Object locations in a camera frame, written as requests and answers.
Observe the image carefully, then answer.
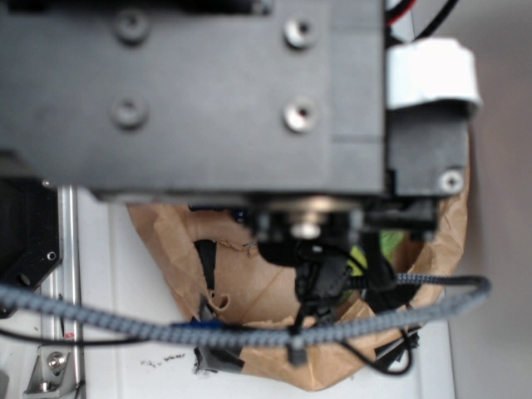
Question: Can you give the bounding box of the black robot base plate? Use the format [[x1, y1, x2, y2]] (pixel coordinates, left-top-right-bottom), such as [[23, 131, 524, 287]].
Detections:
[[1, 179, 62, 291]]

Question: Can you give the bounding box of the green plush toy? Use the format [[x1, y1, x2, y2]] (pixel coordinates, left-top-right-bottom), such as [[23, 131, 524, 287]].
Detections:
[[337, 231, 405, 301]]

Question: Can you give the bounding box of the metal corner bracket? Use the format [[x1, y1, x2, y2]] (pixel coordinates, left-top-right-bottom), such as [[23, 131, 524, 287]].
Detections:
[[23, 345, 76, 398]]

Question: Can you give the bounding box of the aluminium extrusion rail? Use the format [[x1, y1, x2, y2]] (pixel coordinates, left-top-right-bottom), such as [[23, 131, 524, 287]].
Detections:
[[41, 186, 86, 398]]

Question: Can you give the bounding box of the brown paper bag bin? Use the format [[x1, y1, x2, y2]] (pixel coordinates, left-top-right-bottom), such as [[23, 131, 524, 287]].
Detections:
[[128, 191, 469, 392]]

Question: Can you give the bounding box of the thin black wire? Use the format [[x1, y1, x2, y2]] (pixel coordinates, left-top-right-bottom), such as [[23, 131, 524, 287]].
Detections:
[[0, 249, 419, 375]]

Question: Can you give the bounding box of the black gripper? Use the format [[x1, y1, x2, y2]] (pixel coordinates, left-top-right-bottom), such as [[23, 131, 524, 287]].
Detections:
[[249, 199, 436, 325]]

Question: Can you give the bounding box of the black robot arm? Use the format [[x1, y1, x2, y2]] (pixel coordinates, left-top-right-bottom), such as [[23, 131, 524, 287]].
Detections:
[[1, 1, 479, 323]]

